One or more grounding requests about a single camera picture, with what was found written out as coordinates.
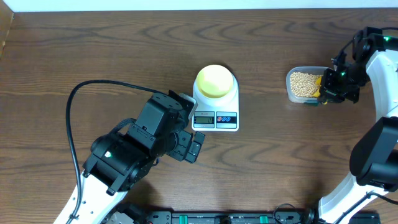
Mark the white digital kitchen scale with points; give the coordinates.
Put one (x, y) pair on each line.
(216, 114)

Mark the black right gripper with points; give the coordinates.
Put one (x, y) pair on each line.
(329, 94)

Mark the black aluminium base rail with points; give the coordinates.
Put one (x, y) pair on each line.
(130, 213)

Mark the clear plastic soybean container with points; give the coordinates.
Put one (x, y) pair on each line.
(312, 70)

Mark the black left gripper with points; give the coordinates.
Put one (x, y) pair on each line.
(182, 149)

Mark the pale yellow plastic bowl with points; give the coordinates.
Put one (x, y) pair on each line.
(214, 81)

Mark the pile of soybeans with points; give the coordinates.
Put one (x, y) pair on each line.
(303, 84)

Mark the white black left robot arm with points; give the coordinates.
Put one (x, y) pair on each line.
(125, 155)

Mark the orange plastic measuring scoop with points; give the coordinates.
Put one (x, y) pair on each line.
(316, 94)

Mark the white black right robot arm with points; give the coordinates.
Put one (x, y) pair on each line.
(373, 160)

